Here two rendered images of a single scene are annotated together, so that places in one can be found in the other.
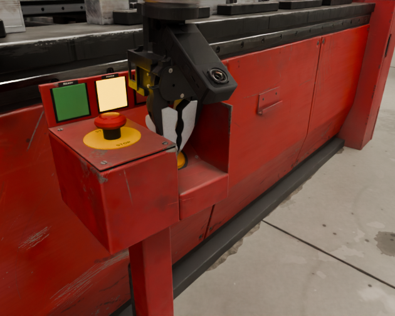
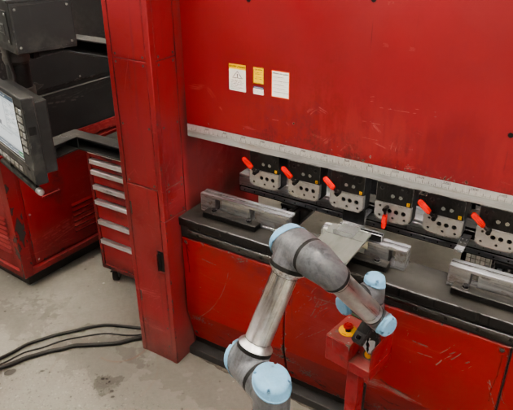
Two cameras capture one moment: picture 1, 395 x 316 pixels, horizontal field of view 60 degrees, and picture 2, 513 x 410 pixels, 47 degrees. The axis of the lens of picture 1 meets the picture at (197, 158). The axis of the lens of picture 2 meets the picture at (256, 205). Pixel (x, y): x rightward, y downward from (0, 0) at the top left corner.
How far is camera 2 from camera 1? 208 cm
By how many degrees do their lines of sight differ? 71
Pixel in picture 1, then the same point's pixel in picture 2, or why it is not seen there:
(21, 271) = not seen: hidden behind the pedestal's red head
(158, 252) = (352, 379)
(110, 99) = not seen: hidden behind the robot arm
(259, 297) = not seen: outside the picture
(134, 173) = (335, 342)
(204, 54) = (364, 329)
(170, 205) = (344, 361)
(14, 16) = (401, 264)
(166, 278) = (353, 392)
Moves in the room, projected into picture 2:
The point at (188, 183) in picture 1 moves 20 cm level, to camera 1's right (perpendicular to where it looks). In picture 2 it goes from (357, 362) to (374, 402)
